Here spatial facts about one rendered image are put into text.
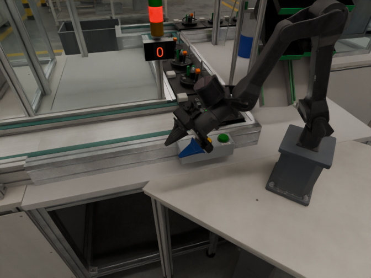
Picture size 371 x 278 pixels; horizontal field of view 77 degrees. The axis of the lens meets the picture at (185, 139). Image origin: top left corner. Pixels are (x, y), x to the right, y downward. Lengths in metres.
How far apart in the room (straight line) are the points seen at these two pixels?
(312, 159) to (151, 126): 0.64
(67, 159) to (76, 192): 0.12
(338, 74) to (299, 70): 0.97
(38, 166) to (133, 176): 0.32
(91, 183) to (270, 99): 0.80
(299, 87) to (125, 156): 0.81
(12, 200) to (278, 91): 1.11
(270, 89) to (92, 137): 0.79
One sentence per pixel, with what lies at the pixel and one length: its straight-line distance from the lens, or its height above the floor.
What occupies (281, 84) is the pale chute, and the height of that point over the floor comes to 1.06.
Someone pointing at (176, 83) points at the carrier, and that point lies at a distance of 1.26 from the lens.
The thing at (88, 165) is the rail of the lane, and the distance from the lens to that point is 0.93.
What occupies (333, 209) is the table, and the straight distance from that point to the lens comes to 0.95.
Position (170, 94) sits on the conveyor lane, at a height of 0.96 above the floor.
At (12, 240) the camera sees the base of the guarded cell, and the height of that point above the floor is 0.64.
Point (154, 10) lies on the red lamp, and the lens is 0.96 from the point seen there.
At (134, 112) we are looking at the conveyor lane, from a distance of 1.11.
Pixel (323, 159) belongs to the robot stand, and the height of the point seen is 1.06.
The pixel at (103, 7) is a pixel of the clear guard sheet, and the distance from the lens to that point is 1.01.
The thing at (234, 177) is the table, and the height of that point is 0.86.
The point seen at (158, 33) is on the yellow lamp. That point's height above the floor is 1.27.
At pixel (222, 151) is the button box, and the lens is 0.90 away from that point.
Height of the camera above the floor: 1.54
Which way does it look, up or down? 40 degrees down
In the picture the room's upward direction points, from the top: straight up
